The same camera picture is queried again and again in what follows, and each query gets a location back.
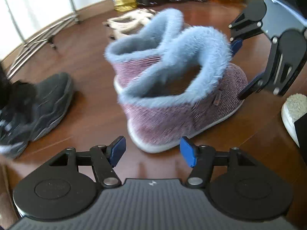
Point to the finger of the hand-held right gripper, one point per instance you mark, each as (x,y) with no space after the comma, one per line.
(256,82)
(237,45)

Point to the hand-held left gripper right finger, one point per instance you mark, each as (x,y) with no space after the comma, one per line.
(188,151)

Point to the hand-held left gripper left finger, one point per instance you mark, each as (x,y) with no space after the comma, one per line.
(118,148)

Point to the pink boot blue fur collar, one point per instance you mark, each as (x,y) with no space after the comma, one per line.
(134,70)
(168,119)

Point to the black sneaker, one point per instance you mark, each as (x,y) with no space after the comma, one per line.
(48,105)

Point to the white fleece slipper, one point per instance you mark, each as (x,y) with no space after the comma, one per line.
(291,110)

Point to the metal corner rack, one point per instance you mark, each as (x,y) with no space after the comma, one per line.
(45,32)

